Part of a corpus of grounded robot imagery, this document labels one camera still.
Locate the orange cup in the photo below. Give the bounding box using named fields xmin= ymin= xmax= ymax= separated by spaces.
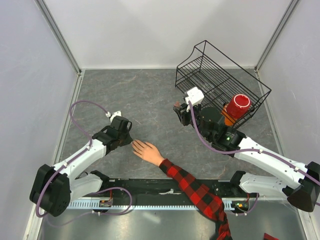
xmin=221 ymin=104 xmax=237 ymax=127

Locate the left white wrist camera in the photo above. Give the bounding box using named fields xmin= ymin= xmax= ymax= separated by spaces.
xmin=109 ymin=111 xmax=122 ymax=122

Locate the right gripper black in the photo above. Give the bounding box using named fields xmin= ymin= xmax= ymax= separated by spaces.
xmin=174 ymin=100 xmax=212 ymax=141

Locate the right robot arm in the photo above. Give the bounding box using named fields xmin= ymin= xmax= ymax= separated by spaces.
xmin=173 ymin=103 xmax=320 ymax=213

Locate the white slotted cable duct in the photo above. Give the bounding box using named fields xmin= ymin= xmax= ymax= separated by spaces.
xmin=66 ymin=198 xmax=248 ymax=210

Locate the red plaid sleeve forearm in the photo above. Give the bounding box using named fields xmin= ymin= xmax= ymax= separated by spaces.
xmin=159 ymin=159 xmax=232 ymax=240

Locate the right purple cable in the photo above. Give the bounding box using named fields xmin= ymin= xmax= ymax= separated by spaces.
xmin=187 ymin=101 xmax=320 ymax=187

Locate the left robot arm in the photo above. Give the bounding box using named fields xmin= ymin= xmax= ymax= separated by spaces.
xmin=29 ymin=115 xmax=133 ymax=217

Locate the red mug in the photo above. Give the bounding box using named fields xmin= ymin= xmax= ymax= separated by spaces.
xmin=226 ymin=93 xmax=251 ymax=119

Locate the black wire rack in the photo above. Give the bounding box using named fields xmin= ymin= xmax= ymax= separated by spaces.
xmin=175 ymin=40 xmax=272 ymax=129

